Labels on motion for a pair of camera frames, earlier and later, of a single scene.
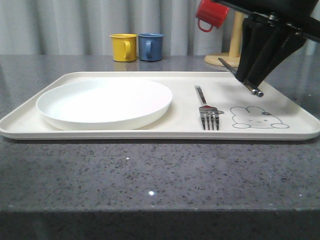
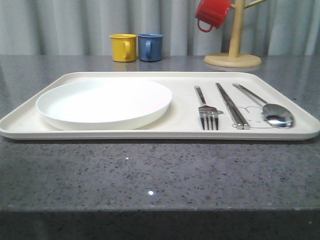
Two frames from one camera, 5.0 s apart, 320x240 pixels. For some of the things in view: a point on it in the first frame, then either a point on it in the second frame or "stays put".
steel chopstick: (253, 90) → (234, 115)
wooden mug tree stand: (233, 55) stays put
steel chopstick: (256, 92) → (246, 125)
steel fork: (210, 113) stays put
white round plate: (103, 104) stays put
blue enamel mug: (150, 46) stays put
